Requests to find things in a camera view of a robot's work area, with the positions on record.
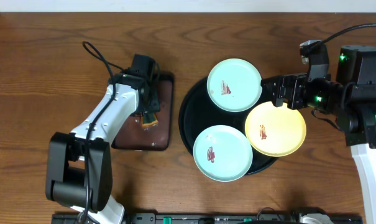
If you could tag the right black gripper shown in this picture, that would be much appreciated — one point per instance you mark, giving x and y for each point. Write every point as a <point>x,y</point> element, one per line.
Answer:
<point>298,81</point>

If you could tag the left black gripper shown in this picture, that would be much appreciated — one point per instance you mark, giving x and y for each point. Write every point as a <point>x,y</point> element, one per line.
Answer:
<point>153,101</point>

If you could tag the green and orange sponge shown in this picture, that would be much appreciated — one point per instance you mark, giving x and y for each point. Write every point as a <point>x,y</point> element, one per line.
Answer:
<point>148,120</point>

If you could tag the yellow plate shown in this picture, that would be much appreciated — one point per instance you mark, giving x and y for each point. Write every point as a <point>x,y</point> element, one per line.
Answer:
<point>275,131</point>

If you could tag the light blue plate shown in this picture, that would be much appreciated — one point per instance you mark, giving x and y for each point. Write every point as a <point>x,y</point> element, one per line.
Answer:
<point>222,153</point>
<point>233,85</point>

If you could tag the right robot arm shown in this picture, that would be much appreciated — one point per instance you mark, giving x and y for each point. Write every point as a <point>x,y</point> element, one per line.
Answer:
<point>351,98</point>

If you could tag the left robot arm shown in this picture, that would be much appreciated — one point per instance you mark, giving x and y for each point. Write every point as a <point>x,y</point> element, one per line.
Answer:
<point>79,172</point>

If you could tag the black round tray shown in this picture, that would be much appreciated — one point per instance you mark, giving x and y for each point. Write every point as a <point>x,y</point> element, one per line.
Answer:
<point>198,112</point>

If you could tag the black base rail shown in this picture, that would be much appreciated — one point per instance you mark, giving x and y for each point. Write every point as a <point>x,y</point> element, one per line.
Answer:
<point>151,218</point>

